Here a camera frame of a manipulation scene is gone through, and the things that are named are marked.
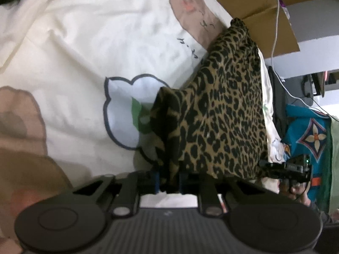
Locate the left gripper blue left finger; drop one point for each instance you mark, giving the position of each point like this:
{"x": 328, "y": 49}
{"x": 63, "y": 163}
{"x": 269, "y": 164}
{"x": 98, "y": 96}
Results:
{"x": 129, "y": 190}

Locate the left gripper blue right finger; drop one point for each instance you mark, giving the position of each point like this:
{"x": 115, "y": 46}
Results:
{"x": 203, "y": 187}

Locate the leopard print garment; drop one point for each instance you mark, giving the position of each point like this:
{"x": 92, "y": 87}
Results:
{"x": 215, "y": 124}

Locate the person right hand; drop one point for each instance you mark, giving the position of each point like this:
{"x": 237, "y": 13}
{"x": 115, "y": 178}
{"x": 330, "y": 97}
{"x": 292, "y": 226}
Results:
{"x": 296, "y": 193}

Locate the teal patterned fabric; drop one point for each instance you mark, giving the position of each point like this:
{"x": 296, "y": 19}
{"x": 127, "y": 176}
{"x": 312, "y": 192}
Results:
{"x": 309, "y": 132}

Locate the light green cloth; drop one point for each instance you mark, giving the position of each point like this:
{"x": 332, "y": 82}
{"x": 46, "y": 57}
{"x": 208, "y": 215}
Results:
{"x": 332, "y": 163}

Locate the folded black garment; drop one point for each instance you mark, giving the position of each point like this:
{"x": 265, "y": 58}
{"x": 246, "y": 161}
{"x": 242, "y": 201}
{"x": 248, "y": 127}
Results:
{"x": 280, "y": 118}

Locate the dark grey bag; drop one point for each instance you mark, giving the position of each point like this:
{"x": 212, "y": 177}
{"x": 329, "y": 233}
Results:
{"x": 306, "y": 88}

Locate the cream bear print bedsheet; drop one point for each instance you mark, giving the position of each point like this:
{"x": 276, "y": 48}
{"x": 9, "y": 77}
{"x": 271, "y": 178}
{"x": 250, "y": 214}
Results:
{"x": 78, "y": 80}

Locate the purple detergent pouch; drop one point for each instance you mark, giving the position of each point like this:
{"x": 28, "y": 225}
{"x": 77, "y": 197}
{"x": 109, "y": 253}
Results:
{"x": 283, "y": 6}

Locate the brown cardboard sheet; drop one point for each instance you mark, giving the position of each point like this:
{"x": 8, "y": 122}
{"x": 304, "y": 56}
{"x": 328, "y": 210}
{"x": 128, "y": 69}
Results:
{"x": 262, "y": 17}

